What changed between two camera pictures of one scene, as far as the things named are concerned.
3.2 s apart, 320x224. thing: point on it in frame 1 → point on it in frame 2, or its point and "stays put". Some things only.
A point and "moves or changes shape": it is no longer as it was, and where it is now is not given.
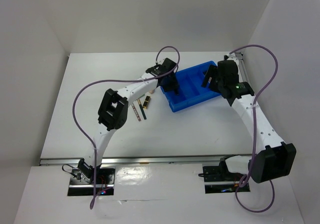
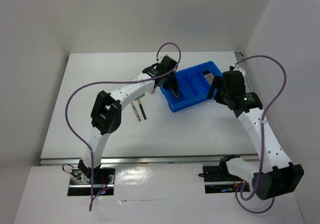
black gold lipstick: [146, 102] moves or changes shape
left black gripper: [174, 83] stays put
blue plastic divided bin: [191, 92] stays put
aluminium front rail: [152, 160] stays put
